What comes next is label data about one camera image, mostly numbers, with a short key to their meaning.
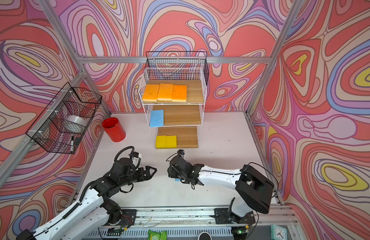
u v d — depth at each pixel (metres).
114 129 0.97
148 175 0.69
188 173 0.63
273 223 0.71
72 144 0.72
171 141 0.99
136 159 0.72
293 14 0.71
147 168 0.71
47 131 0.67
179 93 0.69
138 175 0.69
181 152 0.77
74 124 0.70
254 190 0.43
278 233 0.68
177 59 0.88
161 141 0.99
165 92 0.70
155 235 0.68
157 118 0.82
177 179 0.73
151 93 0.69
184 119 0.82
